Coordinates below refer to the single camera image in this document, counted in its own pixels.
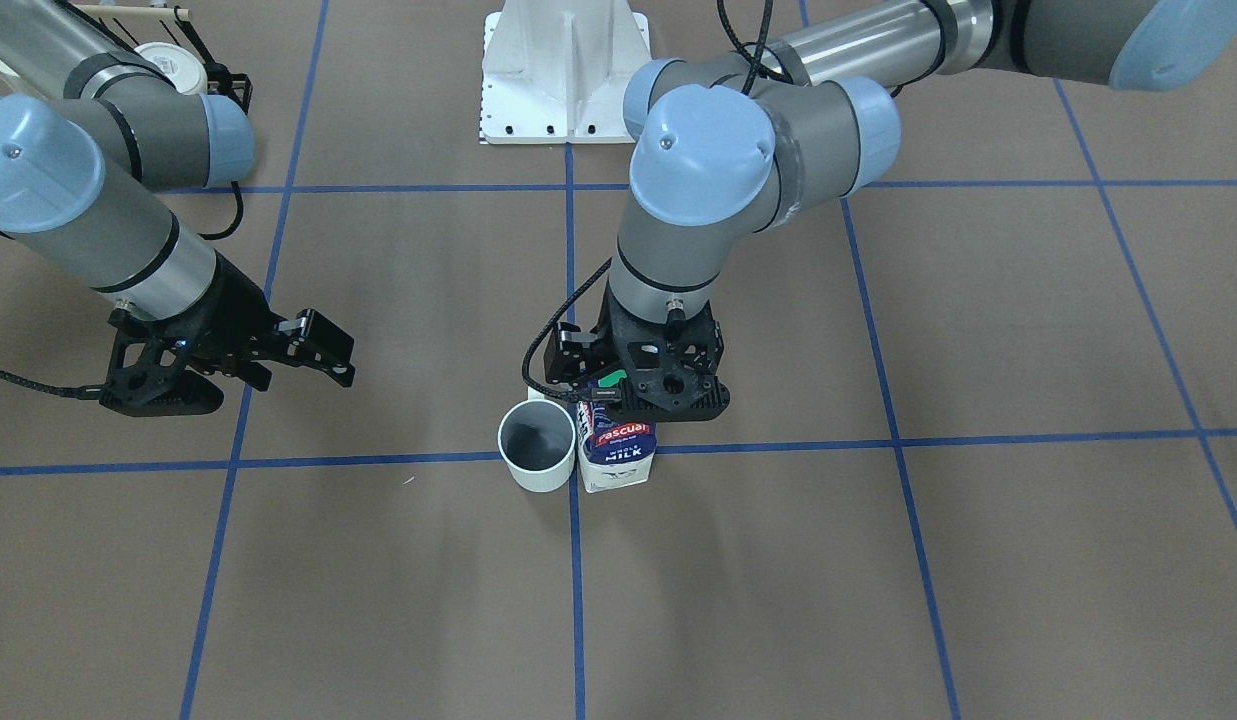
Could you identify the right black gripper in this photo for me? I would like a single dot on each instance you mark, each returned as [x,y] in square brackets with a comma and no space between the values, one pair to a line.
[234,318]

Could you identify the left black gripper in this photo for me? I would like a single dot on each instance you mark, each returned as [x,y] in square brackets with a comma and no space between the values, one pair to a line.
[576,352]

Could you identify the white mug with handle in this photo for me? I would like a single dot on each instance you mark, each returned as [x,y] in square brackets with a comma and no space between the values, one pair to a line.
[537,439]

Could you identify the blue white milk carton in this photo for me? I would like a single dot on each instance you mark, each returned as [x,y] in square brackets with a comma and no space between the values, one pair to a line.
[612,454]

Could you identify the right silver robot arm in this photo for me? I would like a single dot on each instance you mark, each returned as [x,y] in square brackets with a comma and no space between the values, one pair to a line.
[82,165]

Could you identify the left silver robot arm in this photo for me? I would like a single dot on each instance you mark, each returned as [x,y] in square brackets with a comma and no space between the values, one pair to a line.
[744,142]

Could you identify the white mug lower on rack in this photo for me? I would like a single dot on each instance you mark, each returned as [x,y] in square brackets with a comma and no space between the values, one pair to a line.
[184,69]

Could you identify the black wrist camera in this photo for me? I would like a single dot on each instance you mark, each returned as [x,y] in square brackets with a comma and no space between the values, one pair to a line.
[149,369]

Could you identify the white camera mast post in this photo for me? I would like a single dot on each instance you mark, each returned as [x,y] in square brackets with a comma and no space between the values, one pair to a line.
[556,71]

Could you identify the black wire mug rack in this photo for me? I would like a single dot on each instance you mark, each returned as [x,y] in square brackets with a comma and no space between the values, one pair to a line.
[179,28]

